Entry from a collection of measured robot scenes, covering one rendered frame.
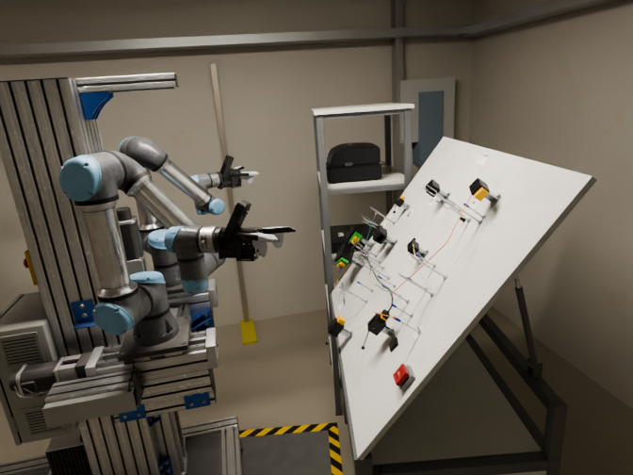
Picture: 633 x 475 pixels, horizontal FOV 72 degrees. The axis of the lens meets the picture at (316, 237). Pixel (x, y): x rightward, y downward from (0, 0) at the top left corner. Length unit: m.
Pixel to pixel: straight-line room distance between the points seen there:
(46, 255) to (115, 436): 0.79
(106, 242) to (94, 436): 0.95
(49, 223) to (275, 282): 2.58
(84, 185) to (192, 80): 2.44
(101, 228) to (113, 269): 0.13
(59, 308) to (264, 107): 2.39
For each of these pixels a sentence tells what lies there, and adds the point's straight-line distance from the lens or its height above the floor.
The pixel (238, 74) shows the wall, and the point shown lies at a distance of 3.67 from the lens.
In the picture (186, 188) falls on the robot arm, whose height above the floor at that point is 1.57.
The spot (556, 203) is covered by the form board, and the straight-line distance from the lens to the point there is 1.31.
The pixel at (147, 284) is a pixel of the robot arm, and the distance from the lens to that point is 1.53.
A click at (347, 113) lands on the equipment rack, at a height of 1.83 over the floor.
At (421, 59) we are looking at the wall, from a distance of 4.06.
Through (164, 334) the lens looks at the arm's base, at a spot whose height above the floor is 1.19.
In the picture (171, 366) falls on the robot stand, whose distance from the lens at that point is 1.67.
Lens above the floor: 1.91
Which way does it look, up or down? 18 degrees down
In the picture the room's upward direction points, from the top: 4 degrees counter-clockwise
